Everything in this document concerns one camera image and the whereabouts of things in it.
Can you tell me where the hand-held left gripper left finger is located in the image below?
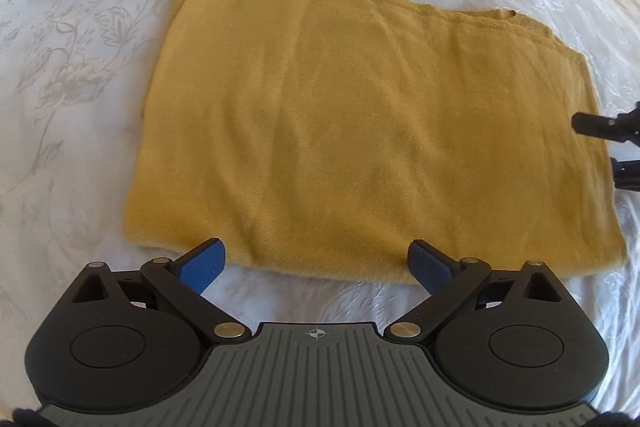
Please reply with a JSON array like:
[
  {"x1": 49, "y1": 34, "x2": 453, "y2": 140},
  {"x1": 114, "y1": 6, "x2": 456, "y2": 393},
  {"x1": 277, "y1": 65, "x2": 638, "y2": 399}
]
[{"x1": 70, "y1": 237, "x2": 253, "y2": 341}]

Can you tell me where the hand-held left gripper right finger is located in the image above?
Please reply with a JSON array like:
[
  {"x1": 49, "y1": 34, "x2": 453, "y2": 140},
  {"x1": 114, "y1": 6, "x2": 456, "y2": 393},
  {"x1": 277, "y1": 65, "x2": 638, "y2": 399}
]
[{"x1": 384, "y1": 239, "x2": 563, "y2": 340}]

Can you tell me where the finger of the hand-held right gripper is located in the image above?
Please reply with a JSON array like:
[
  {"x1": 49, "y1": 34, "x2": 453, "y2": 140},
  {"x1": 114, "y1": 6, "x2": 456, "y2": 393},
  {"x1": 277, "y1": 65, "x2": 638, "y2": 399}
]
[
  {"x1": 571, "y1": 103, "x2": 640, "y2": 144},
  {"x1": 610, "y1": 156, "x2": 640, "y2": 194}
]

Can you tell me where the mustard yellow knit sweater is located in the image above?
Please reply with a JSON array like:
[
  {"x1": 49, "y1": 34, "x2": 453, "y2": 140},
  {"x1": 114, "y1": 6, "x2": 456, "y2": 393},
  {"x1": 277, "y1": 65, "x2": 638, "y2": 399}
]
[{"x1": 122, "y1": 0, "x2": 629, "y2": 288}]

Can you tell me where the white floral bedspread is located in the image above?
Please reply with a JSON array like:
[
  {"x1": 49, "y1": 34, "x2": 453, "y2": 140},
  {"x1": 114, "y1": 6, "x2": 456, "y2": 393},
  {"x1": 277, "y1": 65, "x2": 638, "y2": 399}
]
[{"x1": 0, "y1": 0, "x2": 640, "y2": 413}]

